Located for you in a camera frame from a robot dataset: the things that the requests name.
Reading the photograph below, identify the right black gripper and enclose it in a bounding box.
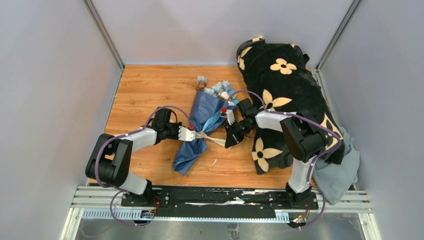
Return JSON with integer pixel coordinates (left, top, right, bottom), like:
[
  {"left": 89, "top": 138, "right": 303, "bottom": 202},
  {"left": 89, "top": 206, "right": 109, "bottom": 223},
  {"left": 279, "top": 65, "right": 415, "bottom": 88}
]
[{"left": 225, "top": 119, "right": 255, "bottom": 148}]

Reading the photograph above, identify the cream printed ribbon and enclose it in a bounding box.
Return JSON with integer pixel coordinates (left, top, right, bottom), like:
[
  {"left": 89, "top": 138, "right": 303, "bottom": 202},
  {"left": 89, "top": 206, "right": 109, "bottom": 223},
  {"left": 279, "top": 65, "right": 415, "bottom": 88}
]
[{"left": 194, "top": 131, "right": 227, "bottom": 149}]

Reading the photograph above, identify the blue wrapping paper sheet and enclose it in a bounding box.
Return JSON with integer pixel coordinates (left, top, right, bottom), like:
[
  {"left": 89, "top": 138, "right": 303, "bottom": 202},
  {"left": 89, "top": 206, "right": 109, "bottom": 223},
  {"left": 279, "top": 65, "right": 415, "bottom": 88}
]
[{"left": 172, "top": 91, "right": 225, "bottom": 175}]

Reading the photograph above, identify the fake flower bunch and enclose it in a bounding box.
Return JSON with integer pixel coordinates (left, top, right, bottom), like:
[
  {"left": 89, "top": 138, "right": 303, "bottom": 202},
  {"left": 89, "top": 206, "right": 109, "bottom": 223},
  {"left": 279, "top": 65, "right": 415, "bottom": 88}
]
[{"left": 195, "top": 76, "right": 235, "bottom": 101}]

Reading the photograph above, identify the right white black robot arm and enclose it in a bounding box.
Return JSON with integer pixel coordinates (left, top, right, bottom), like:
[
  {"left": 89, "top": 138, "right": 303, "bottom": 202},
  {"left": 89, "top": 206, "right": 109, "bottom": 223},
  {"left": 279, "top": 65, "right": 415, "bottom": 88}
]
[{"left": 220, "top": 98, "right": 328, "bottom": 209}]

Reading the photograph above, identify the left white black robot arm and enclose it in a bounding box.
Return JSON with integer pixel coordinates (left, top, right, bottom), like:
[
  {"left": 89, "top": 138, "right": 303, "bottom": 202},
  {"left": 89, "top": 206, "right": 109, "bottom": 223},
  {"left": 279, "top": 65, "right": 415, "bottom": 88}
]
[{"left": 85, "top": 107, "right": 194, "bottom": 207}]

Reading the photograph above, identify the black floral plush blanket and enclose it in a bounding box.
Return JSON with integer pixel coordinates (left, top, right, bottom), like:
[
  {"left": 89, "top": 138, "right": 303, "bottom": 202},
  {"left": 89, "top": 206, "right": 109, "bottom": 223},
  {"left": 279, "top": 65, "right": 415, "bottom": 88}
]
[{"left": 236, "top": 36, "right": 344, "bottom": 175}]

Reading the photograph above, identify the grey blue cloth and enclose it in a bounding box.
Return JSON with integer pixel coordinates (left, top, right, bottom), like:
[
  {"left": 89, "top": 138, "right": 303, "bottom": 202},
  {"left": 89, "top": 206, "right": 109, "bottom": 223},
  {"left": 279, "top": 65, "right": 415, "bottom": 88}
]
[{"left": 312, "top": 127, "right": 360, "bottom": 205}]

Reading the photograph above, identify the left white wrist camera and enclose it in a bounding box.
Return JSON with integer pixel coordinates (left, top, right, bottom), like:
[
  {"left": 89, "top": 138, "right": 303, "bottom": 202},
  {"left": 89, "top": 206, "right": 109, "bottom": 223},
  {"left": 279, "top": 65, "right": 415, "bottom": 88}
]
[{"left": 177, "top": 126, "right": 196, "bottom": 142}]

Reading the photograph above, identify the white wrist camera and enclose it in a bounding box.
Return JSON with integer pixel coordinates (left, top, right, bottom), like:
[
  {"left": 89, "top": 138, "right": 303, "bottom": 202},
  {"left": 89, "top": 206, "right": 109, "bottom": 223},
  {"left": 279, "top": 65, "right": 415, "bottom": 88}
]
[
  {"left": 220, "top": 107, "right": 236, "bottom": 125},
  {"left": 177, "top": 126, "right": 196, "bottom": 142}
]

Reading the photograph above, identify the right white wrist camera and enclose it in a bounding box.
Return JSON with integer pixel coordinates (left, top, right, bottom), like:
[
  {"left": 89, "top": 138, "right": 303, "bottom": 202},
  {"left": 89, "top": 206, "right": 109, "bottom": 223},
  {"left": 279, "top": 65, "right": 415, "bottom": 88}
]
[{"left": 220, "top": 107, "right": 236, "bottom": 125}]

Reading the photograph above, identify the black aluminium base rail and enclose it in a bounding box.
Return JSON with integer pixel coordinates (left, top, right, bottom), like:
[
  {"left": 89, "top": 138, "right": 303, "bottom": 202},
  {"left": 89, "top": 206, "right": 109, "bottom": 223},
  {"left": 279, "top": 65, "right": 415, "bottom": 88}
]
[{"left": 67, "top": 183, "right": 374, "bottom": 229}]

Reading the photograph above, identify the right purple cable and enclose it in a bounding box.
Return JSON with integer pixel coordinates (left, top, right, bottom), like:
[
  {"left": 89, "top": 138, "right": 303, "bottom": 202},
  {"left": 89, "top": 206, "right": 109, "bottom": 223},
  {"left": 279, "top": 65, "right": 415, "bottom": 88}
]
[{"left": 221, "top": 89, "right": 343, "bottom": 230}]

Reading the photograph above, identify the left aluminium corner post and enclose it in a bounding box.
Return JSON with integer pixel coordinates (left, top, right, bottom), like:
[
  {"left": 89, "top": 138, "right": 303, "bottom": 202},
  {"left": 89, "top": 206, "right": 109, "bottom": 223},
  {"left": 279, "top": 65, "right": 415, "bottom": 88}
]
[{"left": 82, "top": 0, "right": 125, "bottom": 71}]

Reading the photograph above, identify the aluminium corner post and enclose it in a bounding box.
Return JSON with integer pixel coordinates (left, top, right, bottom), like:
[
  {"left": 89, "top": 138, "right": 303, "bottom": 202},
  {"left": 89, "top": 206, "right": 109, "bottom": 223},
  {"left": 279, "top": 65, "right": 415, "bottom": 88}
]
[
  {"left": 82, "top": 0, "right": 125, "bottom": 71},
  {"left": 315, "top": 0, "right": 362, "bottom": 71}
]

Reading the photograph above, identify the right aluminium corner post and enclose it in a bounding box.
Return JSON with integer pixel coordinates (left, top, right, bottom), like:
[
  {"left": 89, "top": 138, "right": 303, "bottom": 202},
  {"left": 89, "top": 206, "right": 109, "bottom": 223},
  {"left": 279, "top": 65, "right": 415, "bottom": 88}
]
[{"left": 315, "top": 0, "right": 362, "bottom": 71}]

